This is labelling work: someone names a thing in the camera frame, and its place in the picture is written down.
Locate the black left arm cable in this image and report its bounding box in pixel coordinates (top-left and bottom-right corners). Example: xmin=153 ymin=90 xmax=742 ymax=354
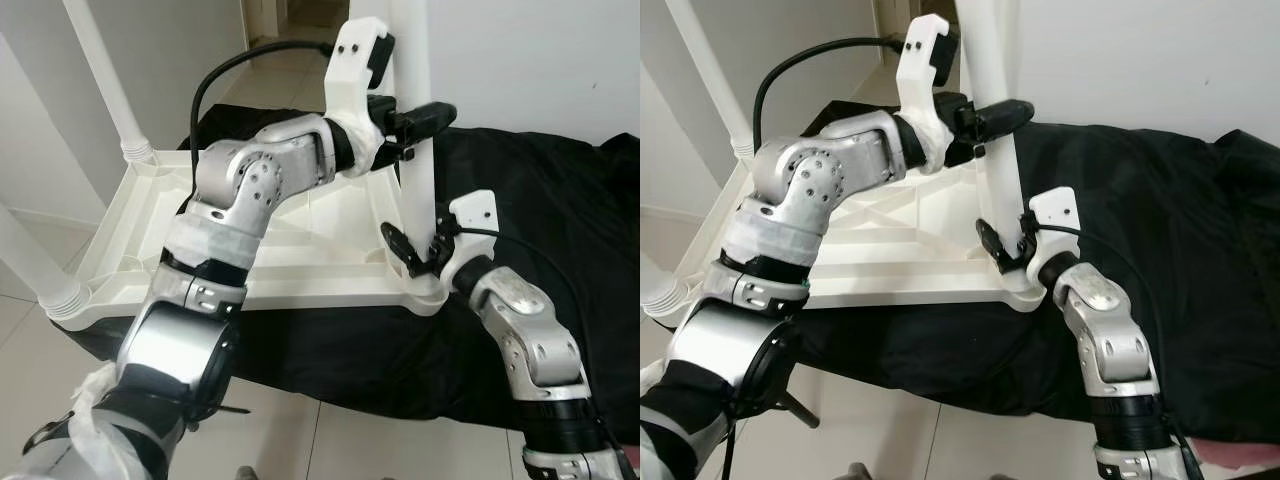
xmin=752 ymin=37 xmax=901 ymax=171
xmin=188 ymin=40 xmax=336 ymax=206

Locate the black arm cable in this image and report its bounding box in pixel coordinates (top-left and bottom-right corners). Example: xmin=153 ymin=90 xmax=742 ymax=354
xmin=752 ymin=37 xmax=901 ymax=171
xmin=1025 ymin=222 xmax=1201 ymax=471
xmin=188 ymin=40 xmax=336 ymax=206
xmin=435 ymin=225 xmax=640 ymax=471

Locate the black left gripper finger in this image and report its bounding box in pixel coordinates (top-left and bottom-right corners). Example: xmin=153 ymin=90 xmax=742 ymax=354
xmin=402 ymin=100 xmax=459 ymax=139
xmin=968 ymin=98 xmax=1036 ymax=136

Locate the white plastic table top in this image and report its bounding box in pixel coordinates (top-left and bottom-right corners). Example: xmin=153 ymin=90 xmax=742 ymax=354
xmin=665 ymin=150 xmax=1051 ymax=316
xmin=45 ymin=150 xmax=451 ymax=331

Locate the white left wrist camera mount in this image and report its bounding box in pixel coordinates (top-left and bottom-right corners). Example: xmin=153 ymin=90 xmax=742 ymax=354
xmin=325 ymin=17 xmax=399 ymax=179
xmin=895 ymin=15 xmax=961 ymax=171

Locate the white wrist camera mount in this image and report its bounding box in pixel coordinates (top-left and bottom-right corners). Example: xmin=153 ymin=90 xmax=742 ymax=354
xmin=895 ymin=15 xmax=961 ymax=171
xmin=440 ymin=190 xmax=499 ymax=291
xmin=325 ymin=17 xmax=399 ymax=179
xmin=1020 ymin=187 xmax=1081 ymax=276

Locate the white plastic table leg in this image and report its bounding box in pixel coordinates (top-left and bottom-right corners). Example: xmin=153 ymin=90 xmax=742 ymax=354
xmin=955 ymin=0 xmax=1026 ymax=276
xmin=665 ymin=0 xmax=761 ymax=161
xmin=0 ymin=200 xmax=91 ymax=323
xmin=388 ymin=0 xmax=446 ymax=296
xmin=63 ymin=0 xmax=158 ymax=166
xmin=640 ymin=250 xmax=686 ymax=316

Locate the black cloth table cover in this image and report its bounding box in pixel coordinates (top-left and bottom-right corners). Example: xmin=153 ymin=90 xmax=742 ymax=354
xmin=75 ymin=100 xmax=640 ymax=446
xmin=700 ymin=98 xmax=1280 ymax=446

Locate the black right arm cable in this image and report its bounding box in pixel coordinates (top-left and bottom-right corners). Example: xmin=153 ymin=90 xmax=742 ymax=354
xmin=1025 ymin=222 xmax=1201 ymax=471
xmin=435 ymin=225 xmax=640 ymax=471

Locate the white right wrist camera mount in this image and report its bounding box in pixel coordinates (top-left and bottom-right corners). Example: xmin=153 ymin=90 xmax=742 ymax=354
xmin=1020 ymin=187 xmax=1081 ymax=276
xmin=440 ymin=190 xmax=499 ymax=291

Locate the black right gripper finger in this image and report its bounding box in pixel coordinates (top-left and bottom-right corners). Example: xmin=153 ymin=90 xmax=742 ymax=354
xmin=380 ymin=222 xmax=426 ymax=279
xmin=976 ymin=218 xmax=1013 ymax=273

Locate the pink cushion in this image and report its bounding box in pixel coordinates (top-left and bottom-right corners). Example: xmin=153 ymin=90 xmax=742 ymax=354
xmin=1195 ymin=440 xmax=1280 ymax=471

